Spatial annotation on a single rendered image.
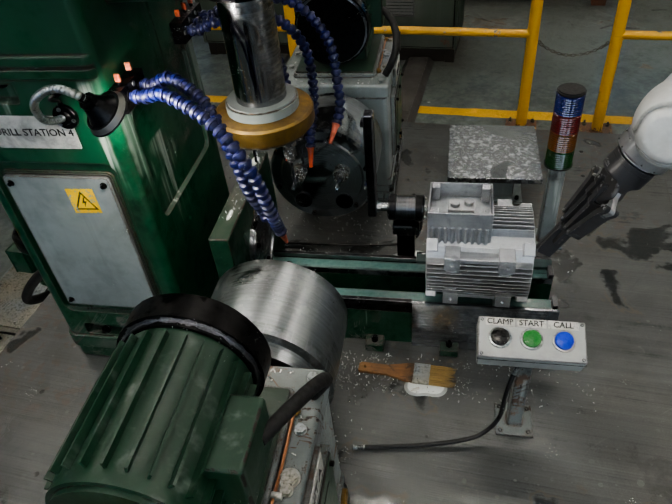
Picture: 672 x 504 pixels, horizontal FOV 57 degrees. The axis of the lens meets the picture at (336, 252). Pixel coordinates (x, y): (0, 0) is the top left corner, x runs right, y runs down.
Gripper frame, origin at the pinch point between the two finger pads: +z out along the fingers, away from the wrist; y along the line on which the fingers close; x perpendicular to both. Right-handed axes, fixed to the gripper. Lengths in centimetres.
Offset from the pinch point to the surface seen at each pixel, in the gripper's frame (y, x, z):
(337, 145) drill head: -27, -39, 20
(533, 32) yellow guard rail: -225, 44, 36
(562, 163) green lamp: -33.3, 7.7, 1.8
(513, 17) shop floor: -393, 76, 83
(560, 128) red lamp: -33.5, 1.8, -4.9
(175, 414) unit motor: 58, -51, 1
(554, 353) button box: 22.6, 1.1, 4.9
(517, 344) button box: 21.7, -4.1, 7.4
